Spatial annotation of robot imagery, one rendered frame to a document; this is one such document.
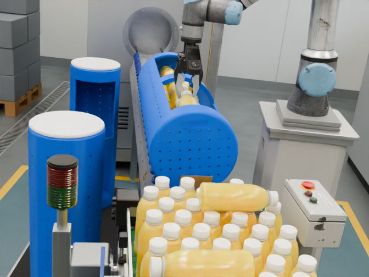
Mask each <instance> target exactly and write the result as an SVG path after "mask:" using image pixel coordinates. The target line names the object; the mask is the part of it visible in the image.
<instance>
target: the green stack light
mask: <svg viewBox="0 0 369 277"><path fill-rule="evenodd" d="M78 183H79V182H78ZM78 183H77V184H76V185H74V186H72V187H67V188H57V187H53V186H51V185H49V184H48V183H47V204H48V205H49V206H50V207H51V208H54V209H69V208H72V207H74V206H76V205H77V203H78Z"/></svg>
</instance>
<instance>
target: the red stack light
mask: <svg viewBox="0 0 369 277"><path fill-rule="evenodd" d="M78 181H79V164H78V165H77V166H76V167H74V168H72V169H68V170H58V169H53V168H51V167H50V166H48V165H47V183H48V184H49V185H51V186H53V187H57V188H67V187H72V186H74V185H76V184H77V183H78Z"/></svg>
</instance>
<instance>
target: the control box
mask: <svg viewBox="0 0 369 277"><path fill-rule="evenodd" d="M303 181H309V182H312V183H314V184H315V187H314V188H311V189H307V188H305V187H304V186H303V185H302V182H303ZM284 185H285V187H284V189H283V195H282V200H281V212H282V213H283V215H284V216H285V218H286V220H287V222H288V223H289V225H291V226H293V227H295V228H296V229H297V238H298V239H299V241H300V243H301V244H302V246H303V247H313V248H339V245H340V241H341V238H342V234H343V230H344V226H345V221H346V218H347V214H346V213H345V212H344V211H343V210H342V209H341V207H340V206H339V205H338V204H337V202H336V201H335V200H334V199H333V198H332V197H331V195H330V194H329V193H328V192H327V191H326V190H325V188H324V187H323V186H322V185H321V184H320V183H319V181H318V180H297V179H286V180H285V183H284ZM305 191H311V192H312V194H313V196H312V197H316V198H317V200H318V201H317V203H312V202H310V201H309V199H310V197H309V196H306V195H305V194H304V193H305ZM319 193H322V194H319ZM327 201H328V202H327ZM328 203H330V205H329V204H328Z"/></svg>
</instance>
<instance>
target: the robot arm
mask: <svg viewBox="0 0 369 277"><path fill-rule="evenodd" d="M257 1H258V0H184V3H183V16H182V26H180V30H181V41H182V42H184V48H183V52H178V54H177V64H176V68H175V70H174V79H175V89H176V94H177V96H178V98H180V97H181V90H182V83H183V82H184V80H185V77H184V76H183V74H182V72H183V73H184V74H185V73H189V74H193V76H192V77H191V81H192V97H195V96H196V94H197V92H198V89H199V86H200V84H201V81H202V79H203V70H202V67H203V66H202V61H201V57H200V49H199V45H195V44H196V43H201V42H202V37H203V31H204V22H205V21H207V22H212V23H220V24H227V25H239V24H240V22H241V18H242V11H244V10H245V9H247V8H248V7H250V6H251V5H252V4H254V3H255V2H257ZM339 5H340V0H312V1H311V12H310V22H309V32H308V38H307V47H304V48H303V49H302V51H301V54H300V62H299V68H298V74H297V80H296V84H295V88H294V90H293V92H292V94H291V96H290V98H289V99H288V102H287V109H288V110H290V111H291V112H293V113H296V114H300V115H304V116H308V117H324V116H326V115H327V114H328V111H329V103H328V94H329V93H330V92H331V91H332V90H333V89H334V87H335V85H336V82H337V75H336V69H337V61H338V54H337V53H336V51H335V50H334V44H335V39H336V30H337V22H338V14H339Z"/></svg>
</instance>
